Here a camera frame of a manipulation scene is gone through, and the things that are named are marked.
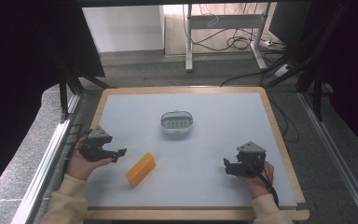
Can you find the white power strip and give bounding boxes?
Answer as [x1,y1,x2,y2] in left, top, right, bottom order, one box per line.
[274,63,294,77]

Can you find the light grey table mat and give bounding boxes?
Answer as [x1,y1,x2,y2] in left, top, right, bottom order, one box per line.
[85,91,298,209]

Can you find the black curtain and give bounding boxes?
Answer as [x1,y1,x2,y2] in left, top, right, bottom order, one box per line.
[0,0,106,203]
[268,0,358,161]

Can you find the orange soap bar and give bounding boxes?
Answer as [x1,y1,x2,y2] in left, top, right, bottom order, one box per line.
[125,151,158,188]

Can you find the person's left hand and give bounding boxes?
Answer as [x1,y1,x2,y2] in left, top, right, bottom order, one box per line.
[66,137,114,182]

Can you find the black metal stand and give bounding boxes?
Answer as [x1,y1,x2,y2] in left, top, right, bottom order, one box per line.
[54,55,110,123]
[262,3,349,122]

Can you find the person's right hand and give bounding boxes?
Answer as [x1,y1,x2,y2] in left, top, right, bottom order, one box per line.
[237,161,275,200]

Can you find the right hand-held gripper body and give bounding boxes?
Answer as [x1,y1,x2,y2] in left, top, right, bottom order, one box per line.
[236,141,268,178]

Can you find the white metal desk frame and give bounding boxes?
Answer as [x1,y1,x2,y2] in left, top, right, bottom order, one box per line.
[184,3,272,73]

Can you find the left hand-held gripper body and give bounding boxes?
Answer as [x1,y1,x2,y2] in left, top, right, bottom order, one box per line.
[79,125,114,163]

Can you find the aluminium rail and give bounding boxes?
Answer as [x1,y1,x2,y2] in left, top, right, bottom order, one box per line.
[297,91,358,224]
[10,92,83,224]

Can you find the white cabinet panel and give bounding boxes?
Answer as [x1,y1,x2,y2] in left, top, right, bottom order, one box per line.
[81,5,166,54]

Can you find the white soap dish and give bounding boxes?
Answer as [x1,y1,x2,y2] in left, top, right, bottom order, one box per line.
[159,109,195,135]

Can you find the black floor cables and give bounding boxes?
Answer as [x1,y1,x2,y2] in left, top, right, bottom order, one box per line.
[190,3,301,144]

